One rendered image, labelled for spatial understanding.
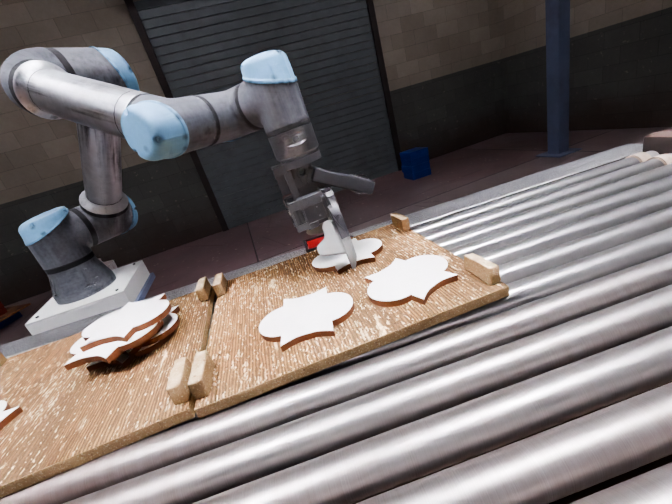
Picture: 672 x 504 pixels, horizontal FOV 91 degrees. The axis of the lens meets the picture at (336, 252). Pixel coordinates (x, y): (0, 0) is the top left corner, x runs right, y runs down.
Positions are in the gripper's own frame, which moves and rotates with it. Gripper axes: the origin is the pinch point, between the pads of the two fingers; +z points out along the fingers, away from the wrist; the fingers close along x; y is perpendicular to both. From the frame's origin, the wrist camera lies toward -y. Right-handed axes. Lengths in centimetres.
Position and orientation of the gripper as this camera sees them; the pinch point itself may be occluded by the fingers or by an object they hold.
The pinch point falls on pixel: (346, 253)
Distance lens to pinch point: 63.4
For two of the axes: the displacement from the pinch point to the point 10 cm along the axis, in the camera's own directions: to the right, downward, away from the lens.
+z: 3.2, 8.7, 3.9
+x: 2.4, 3.2, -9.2
